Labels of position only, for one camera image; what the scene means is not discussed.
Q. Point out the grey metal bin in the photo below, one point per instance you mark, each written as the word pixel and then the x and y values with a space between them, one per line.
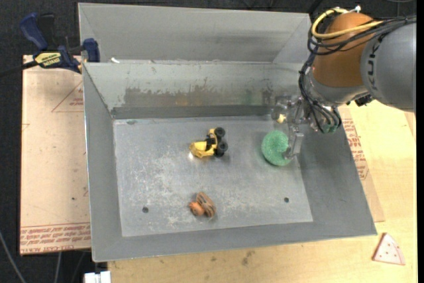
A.
pixel 205 175

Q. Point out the brown cardboard board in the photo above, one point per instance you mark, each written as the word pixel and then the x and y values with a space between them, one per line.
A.
pixel 53 159

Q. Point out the orange-brown toy snail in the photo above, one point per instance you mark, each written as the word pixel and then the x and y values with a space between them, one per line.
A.
pixel 202 205

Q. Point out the yellow toy vehicle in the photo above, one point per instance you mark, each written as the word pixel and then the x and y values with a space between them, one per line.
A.
pixel 208 144

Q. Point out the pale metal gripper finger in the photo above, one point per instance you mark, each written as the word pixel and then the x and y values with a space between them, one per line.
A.
pixel 289 149
pixel 298 142

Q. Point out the black cylinder on white bracket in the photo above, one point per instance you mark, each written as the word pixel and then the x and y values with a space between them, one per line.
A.
pixel 363 100

